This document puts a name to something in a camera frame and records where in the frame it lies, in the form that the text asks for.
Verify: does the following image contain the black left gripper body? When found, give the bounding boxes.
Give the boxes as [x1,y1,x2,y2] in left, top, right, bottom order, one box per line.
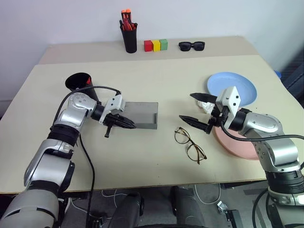
[104,112,125,128]

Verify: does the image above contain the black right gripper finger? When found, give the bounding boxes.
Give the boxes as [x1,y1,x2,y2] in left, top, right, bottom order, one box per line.
[190,93,218,104]
[179,114,209,132]

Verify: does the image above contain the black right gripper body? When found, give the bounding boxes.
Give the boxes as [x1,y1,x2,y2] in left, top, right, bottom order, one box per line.
[205,103,229,134]

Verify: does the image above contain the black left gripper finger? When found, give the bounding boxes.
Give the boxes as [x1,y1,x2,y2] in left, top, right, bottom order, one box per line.
[115,120,138,130]
[118,115,136,126]

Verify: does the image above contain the black marker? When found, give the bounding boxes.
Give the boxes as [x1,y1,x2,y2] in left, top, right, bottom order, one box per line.
[104,125,114,139]

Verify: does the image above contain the black cone cup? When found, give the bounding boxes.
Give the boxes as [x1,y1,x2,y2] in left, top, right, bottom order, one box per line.
[64,72,101,103]

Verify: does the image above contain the crumpled white tissue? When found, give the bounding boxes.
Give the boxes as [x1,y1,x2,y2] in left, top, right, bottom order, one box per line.
[195,99,216,115]

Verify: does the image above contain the grey flat tray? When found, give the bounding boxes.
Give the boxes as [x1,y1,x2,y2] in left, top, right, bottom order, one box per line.
[111,101,159,130]

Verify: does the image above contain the tortoiseshell round eyeglasses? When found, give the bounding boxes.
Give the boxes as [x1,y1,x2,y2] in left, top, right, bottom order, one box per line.
[174,126,208,165]

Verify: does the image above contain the light blue plate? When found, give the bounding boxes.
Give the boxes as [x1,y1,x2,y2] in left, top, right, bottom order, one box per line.
[207,71,258,108]

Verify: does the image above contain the pink plate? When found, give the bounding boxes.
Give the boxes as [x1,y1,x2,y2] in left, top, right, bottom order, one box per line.
[214,108,261,162]

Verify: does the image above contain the black sunglasses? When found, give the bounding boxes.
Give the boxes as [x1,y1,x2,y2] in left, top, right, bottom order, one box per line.
[178,41,206,53]

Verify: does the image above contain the black cylindrical pen holder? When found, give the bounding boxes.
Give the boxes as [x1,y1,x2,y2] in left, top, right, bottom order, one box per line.
[120,22,139,54]

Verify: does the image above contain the black chair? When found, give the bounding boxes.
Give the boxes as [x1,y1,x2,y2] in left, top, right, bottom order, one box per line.
[277,50,304,106]

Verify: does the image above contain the red and black tool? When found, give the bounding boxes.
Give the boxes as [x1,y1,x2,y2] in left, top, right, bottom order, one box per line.
[119,18,138,31]

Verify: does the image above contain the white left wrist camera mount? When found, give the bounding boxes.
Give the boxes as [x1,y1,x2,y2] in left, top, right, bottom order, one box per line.
[99,94,126,124]

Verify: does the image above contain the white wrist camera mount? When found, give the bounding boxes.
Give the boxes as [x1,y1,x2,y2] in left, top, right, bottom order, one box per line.
[215,85,241,125]
[99,94,126,124]

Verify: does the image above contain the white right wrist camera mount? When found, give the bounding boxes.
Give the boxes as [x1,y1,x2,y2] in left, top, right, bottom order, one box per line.
[215,85,241,125]

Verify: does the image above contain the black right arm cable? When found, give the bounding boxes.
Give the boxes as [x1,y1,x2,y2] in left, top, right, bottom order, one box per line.
[219,113,304,143]

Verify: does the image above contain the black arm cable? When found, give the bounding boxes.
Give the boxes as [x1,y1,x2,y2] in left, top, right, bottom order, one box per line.
[219,113,304,143]
[52,85,122,228]

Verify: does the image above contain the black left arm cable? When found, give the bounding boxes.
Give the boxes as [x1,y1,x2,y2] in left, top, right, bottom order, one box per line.
[52,85,122,228]

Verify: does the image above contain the white floor cable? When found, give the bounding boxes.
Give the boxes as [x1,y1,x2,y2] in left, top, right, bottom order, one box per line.
[193,183,222,205]
[68,189,130,214]

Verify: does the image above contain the black metal floor bracket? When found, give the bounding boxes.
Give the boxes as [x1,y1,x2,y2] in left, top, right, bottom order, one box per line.
[216,200,244,228]

